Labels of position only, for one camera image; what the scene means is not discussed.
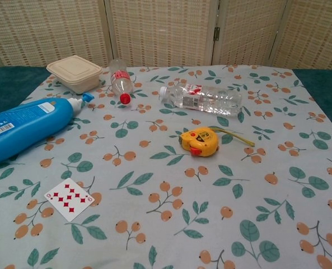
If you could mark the yellow tape measure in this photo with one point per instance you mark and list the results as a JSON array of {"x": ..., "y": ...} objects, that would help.
[{"x": 202, "y": 140}]

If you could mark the floral print tablecloth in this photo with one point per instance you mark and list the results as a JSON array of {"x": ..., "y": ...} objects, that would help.
[{"x": 160, "y": 168}]

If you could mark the clear bottle white cap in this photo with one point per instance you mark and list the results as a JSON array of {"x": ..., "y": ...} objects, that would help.
[{"x": 210, "y": 99}]

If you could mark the clear bottle red cap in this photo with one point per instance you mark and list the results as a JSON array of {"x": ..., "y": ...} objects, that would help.
[{"x": 121, "y": 81}]

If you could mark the beige lidded food container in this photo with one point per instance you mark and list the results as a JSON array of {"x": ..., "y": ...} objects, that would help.
[{"x": 73, "y": 70}]

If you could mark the metal screen hinge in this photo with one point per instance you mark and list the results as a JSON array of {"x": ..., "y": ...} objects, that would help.
[{"x": 216, "y": 33}]

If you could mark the nine of diamonds card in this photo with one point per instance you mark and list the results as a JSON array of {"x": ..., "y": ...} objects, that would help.
[{"x": 69, "y": 199}]

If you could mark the blue pump detergent bottle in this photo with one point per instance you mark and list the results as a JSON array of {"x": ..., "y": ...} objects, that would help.
[{"x": 28, "y": 126}]

